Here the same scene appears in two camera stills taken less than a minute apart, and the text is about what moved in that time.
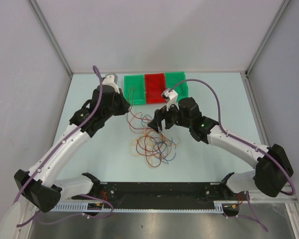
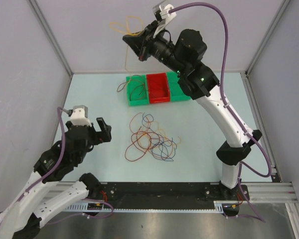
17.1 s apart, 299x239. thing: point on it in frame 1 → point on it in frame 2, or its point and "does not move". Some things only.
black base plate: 135,195 does not move
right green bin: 177,81 does not move
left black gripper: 124,104 → 106,135
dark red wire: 145,145 → 126,151
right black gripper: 159,114 → 142,43
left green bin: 135,89 does not move
